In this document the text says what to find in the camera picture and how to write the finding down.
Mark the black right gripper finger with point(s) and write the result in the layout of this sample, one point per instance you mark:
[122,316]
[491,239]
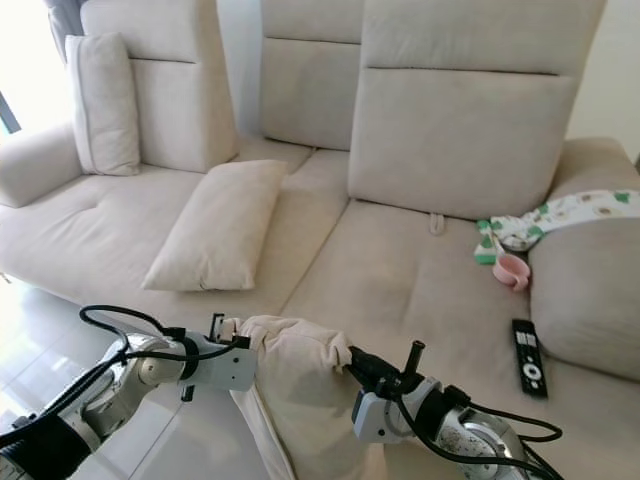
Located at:
[360,364]

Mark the plain beige pillow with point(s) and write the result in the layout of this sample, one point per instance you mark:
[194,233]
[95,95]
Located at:
[220,230]
[305,400]

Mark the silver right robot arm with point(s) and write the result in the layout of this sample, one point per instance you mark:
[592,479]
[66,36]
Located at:
[485,440]

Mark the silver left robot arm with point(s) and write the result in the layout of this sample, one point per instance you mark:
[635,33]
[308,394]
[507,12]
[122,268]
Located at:
[110,405]

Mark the beige fabric sofa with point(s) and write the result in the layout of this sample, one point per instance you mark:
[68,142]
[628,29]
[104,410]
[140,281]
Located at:
[400,275]

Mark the beige sofa pull tab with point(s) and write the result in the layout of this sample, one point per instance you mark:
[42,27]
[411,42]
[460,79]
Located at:
[436,224]

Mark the beige sofa backrest cushion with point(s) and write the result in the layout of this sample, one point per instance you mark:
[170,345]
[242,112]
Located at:
[310,85]
[175,95]
[460,135]

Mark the beige pillow with piping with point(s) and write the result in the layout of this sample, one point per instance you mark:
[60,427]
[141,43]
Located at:
[103,105]

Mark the black remote control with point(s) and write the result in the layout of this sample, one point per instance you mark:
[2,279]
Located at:
[530,357]

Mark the pink plastic cup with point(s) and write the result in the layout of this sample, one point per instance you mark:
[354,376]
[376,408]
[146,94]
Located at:
[512,270]

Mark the small green white toy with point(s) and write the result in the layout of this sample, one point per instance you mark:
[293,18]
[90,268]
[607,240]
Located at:
[486,246]

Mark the white green printed cloth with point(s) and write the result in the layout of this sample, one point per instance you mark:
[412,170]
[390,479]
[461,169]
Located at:
[580,208]

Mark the grey curtain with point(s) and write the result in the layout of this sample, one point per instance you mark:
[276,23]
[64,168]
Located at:
[60,12]

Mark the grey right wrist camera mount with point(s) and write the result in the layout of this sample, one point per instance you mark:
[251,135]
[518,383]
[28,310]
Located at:
[380,415]

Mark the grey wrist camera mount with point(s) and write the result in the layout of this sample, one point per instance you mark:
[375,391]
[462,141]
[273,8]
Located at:
[380,415]
[225,368]

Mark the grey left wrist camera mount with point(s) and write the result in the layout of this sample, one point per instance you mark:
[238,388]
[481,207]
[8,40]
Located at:
[225,368]

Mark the black window frame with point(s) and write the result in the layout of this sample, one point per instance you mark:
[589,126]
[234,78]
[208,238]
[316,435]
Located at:
[8,118]

